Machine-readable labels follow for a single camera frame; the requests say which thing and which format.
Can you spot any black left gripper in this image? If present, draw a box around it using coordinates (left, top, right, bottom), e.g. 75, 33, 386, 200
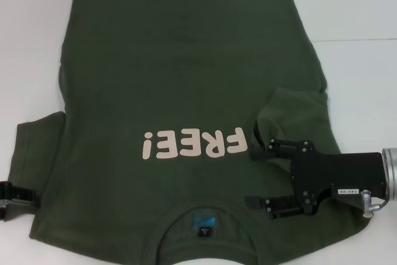
0, 181, 42, 209

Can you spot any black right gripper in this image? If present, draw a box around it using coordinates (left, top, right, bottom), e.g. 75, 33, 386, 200
244, 137, 387, 221

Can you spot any right gripper cable with connectors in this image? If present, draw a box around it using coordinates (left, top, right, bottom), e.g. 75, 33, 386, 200
361, 189, 390, 218

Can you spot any dark green t-shirt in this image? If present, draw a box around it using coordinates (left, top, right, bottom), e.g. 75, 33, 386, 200
2, 0, 373, 265

